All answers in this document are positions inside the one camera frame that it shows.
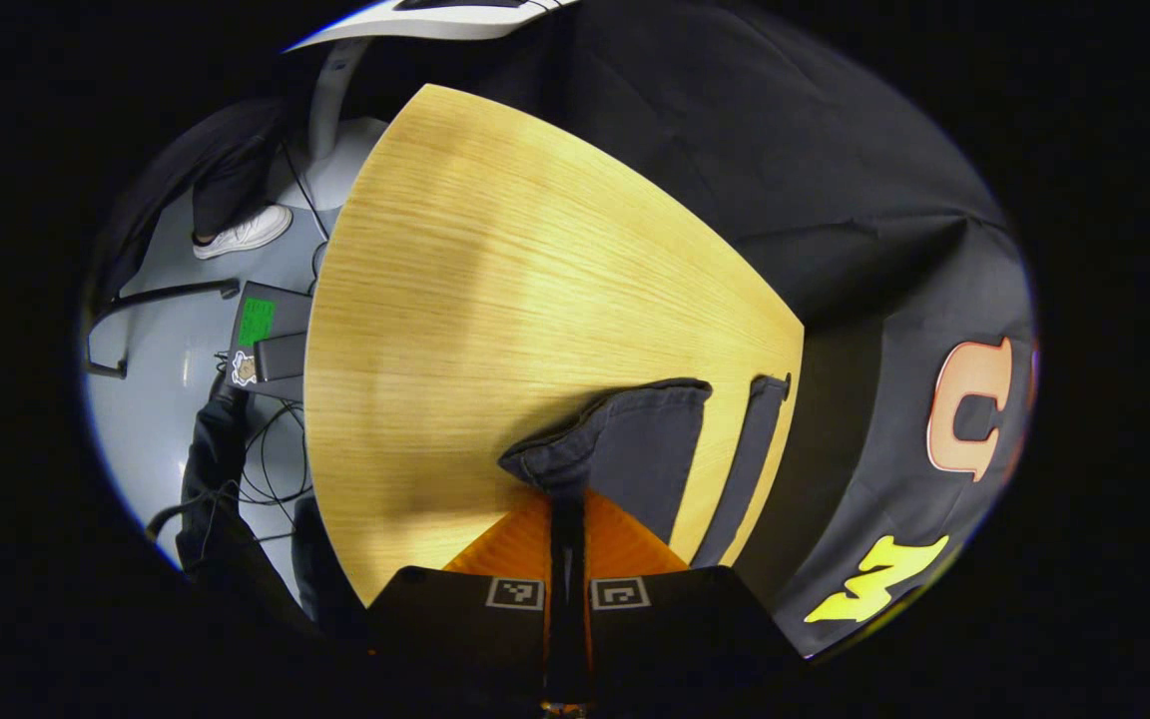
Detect white stand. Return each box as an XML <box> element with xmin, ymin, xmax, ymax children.
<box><xmin>268</xmin><ymin>40</ymin><xmax>391</xmax><ymax>216</ymax></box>

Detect dark denim jeans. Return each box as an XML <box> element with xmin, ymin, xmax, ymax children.
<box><xmin>498</xmin><ymin>374</ymin><xmax>793</xmax><ymax>570</ymax></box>

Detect small black box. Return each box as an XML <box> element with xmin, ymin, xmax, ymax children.
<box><xmin>253</xmin><ymin>333</ymin><xmax>309</xmax><ymax>383</ymax></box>

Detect black cables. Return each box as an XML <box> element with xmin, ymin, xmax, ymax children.
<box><xmin>234</xmin><ymin>399</ymin><xmax>314</xmax><ymax>545</ymax></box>

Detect white curved panel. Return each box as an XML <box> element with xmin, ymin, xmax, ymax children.
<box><xmin>286</xmin><ymin>0</ymin><xmax>581</xmax><ymax>46</ymax></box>

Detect grey box with green label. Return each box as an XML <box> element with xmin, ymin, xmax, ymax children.
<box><xmin>226</xmin><ymin>281</ymin><xmax>314</xmax><ymax>402</ymax></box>

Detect black backdrop cloth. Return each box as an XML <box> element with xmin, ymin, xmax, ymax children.
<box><xmin>355</xmin><ymin>0</ymin><xmax>1040</xmax><ymax>660</ymax></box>

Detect black curved metal bar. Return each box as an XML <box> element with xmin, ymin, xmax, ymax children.
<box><xmin>84</xmin><ymin>279</ymin><xmax>242</xmax><ymax>380</ymax></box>

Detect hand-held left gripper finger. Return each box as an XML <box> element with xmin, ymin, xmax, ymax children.
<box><xmin>367</xmin><ymin>494</ymin><xmax>570</xmax><ymax>702</ymax></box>
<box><xmin>569</xmin><ymin>487</ymin><xmax>804</xmax><ymax>702</ymax></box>

